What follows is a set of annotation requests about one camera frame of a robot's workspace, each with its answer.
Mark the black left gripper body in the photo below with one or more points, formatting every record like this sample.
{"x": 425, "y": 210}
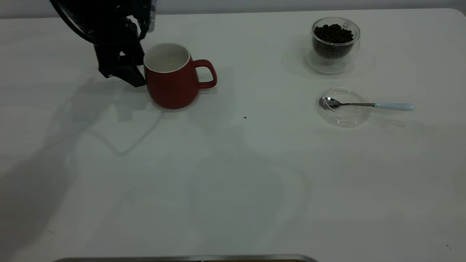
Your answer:
{"x": 109, "y": 29}

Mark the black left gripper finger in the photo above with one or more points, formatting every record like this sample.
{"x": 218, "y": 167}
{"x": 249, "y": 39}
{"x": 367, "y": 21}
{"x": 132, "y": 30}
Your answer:
{"x": 133, "y": 77}
{"x": 135, "y": 54}

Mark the red ceramic mug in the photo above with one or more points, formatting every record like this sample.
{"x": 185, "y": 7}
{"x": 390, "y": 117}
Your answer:
{"x": 171, "y": 87}

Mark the double-wall glass cup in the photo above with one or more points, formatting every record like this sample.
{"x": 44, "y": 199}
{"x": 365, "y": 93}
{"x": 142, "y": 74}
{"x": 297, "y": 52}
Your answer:
{"x": 329, "y": 67}

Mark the clear glass saucer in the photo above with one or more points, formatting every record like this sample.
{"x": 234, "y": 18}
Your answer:
{"x": 344, "y": 118}

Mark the coffee beans pile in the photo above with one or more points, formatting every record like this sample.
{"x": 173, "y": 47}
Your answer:
{"x": 333, "y": 34}

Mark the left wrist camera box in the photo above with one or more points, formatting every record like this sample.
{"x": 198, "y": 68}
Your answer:
{"x": 150, "y": 16}

